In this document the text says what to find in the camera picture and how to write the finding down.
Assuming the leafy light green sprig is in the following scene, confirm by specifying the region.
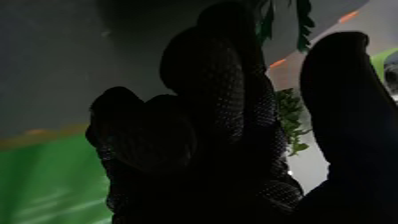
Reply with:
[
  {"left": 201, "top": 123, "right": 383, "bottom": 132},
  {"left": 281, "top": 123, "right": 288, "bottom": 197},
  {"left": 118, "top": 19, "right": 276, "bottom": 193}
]
[{"left": 274, "top": 87, "right": 313, "bottom": 158}]

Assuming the white sheet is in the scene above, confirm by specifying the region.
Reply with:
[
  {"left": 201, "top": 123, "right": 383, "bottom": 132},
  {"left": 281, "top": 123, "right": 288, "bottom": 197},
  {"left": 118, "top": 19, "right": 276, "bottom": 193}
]
[{"left": 264, "top": 0, "right": 398, "bottom": 196}]

